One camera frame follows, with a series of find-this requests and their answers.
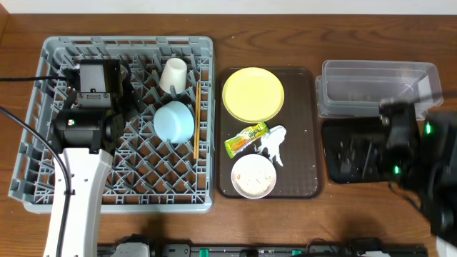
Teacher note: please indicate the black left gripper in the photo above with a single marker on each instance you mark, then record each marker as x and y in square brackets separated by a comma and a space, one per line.
[126, 96]

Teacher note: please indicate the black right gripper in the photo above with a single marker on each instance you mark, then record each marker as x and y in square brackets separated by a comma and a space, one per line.
[418, 145]

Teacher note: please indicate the wooden chopsticks pair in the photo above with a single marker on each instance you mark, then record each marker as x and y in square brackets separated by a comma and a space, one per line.
[197, 120]

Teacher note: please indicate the green pandan cake wrapper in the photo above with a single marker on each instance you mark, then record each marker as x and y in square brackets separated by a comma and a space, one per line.
[244, 138]

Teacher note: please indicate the white tissue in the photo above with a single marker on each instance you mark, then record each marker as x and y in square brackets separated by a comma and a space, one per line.
[271, 142]

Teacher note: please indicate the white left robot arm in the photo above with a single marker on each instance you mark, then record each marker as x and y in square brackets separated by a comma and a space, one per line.
[84, 135]

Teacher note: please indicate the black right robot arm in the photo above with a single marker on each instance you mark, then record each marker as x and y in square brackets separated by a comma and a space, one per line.
[424, 162]

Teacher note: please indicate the grey dishwasher rack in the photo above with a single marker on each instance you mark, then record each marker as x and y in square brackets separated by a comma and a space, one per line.
[148, 174]

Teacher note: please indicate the light blue bowl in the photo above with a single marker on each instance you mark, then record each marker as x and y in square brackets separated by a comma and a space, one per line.
[174, 122]

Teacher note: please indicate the black plastic bin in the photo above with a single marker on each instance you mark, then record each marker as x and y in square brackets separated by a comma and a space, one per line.
[356, 152]

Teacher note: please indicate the white plastic cup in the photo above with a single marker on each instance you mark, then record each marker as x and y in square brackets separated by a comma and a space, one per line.
[174, 74]

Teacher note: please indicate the clear plastic bin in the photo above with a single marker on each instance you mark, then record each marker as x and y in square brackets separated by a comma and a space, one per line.
[355, 88]

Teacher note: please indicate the dark brown serving tray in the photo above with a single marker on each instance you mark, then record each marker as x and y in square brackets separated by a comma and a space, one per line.
[301, 175]

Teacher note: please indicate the yellow plate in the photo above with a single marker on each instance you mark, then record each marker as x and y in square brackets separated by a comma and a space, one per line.
[253, 94]

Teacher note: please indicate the white bowl with food residue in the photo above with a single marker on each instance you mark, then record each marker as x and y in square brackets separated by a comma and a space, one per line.
[253, 176]

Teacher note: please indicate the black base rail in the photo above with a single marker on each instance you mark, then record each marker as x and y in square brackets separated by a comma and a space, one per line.
[137, 245]

